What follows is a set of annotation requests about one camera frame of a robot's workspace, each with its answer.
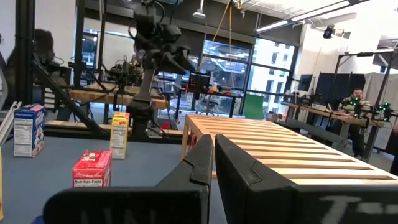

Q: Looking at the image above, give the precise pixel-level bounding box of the red Froot Loops cereal box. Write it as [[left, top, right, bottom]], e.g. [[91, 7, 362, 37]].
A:
[[72, 149, 113, 188]]

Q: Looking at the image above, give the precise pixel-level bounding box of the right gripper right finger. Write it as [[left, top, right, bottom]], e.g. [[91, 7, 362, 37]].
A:
[[214, 133, 398, 224]]

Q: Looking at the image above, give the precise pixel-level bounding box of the wooden workbench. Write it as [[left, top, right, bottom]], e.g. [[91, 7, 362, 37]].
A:
[[285, 101, 388, 129], [68, 81, 169, 110]]

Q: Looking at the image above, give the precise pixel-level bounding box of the wooden slatted shelf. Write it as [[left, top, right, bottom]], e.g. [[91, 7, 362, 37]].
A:
[[180, 113, 398, 187]]

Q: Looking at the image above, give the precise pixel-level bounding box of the metal rig support beam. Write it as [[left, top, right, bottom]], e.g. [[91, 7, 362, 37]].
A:
[[14, 0, 37, 106]]

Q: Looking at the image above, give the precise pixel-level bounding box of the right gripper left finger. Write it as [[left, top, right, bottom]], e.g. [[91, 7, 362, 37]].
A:
[[42, 133, 215, 224]]

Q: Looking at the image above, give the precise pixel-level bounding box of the ceiling light strip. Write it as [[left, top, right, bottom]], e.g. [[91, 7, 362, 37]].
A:
[[254, 0, 371, 34]]

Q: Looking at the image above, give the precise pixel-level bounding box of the person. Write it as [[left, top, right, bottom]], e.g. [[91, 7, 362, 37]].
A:
[[32, 28, 74, 122], [338, 87, 374, 158]]

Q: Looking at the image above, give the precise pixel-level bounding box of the blue-grey table mat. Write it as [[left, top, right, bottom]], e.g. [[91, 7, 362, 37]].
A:
[[0, 136, 228, 224]]

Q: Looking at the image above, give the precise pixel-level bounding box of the white pendant lamp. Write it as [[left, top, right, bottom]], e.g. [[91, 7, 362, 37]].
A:
[[192, 0, 206, 19]]

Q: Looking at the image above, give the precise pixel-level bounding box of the silver frame bracket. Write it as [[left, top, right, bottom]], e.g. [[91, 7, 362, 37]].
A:
[[0, 101, 22, 146]]

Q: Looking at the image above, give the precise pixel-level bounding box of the grey curtain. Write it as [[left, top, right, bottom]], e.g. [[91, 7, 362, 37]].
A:
[[363, 72, 398, 150]]

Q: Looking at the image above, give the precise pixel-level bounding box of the black partition screen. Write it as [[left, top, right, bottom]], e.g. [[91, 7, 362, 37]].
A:
[[314, 72, 366, 105]]

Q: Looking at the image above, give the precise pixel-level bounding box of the green board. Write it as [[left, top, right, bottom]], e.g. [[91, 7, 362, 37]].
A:
[[242, 93, 265, 121]]

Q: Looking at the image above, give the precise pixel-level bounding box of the black ceiling camera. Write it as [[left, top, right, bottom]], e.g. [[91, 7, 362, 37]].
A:
[[322, 24, 336, 40]]

